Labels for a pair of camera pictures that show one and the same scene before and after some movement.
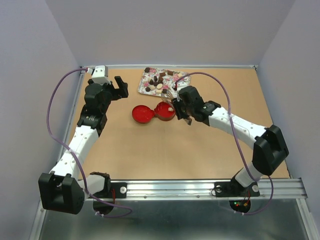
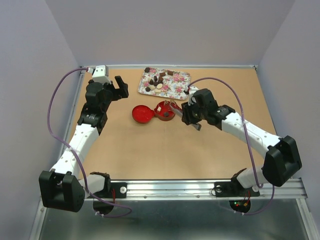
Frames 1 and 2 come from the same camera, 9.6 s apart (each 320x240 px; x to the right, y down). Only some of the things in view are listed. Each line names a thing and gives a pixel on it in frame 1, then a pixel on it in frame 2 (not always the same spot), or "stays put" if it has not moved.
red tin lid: [141, 114] stays put
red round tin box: [161, 112] stays put
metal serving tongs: [168, 96] → [178, 110]
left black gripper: [121, 92] stays put
